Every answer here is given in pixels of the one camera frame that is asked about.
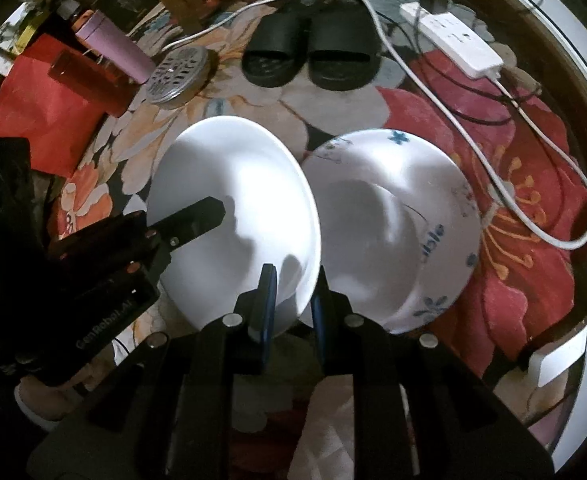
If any white box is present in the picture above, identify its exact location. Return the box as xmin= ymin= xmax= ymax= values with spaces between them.
xmin=526 ymin=324 xmax=587 ymax=390

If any white power cord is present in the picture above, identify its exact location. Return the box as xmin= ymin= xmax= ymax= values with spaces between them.
xmin=161 ymin=0 xmax=587 ymax=252

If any white bear print plate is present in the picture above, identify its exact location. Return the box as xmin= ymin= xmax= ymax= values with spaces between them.
xmin=301 ymin=129 xmax=483 ymax=335

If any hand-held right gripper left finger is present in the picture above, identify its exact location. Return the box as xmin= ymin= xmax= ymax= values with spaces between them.
xmin=26 ymin=262 xmax=279 ymax=480

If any red fabric bag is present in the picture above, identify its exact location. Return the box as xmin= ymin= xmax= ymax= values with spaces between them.
xmin=0 ymin=34 xmax=107 ymax=179

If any white power strip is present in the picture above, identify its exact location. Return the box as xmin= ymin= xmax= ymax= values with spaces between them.
xmin=400 ymin=2 xmax=504 ymax=81

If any red thermos bottle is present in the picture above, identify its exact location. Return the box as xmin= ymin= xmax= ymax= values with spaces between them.
xmin=48 ymin=49 xmax=137 ymax=118

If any round perforated metal tin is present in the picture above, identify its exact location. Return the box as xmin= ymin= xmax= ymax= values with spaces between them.
xmin=146 ymin=46 xmax=213 ymax=108

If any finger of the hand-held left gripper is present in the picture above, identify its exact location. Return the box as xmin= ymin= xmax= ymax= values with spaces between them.
xmin=46 ymin=197 xmax=225 ymax=263

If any black cable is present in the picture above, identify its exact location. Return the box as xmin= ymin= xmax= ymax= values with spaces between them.
xmin=388 ymin=10 xmax=544 ymax=126

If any person's left hand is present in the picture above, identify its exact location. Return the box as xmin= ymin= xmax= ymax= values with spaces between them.
xmin=18 ymin=366 xmax=84 ymax=420

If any pink thermos bottle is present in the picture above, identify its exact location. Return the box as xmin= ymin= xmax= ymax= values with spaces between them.
xmin=74 ymin=10 xmax=157 ymax=83

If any person's left forearm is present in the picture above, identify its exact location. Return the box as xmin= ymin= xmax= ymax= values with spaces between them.
xmin=14 ymin=392 xmax=62 ymax=433

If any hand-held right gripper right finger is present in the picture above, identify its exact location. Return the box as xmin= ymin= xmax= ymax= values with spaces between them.
xmin=310 ymin=264 xmax=555 ymax=480

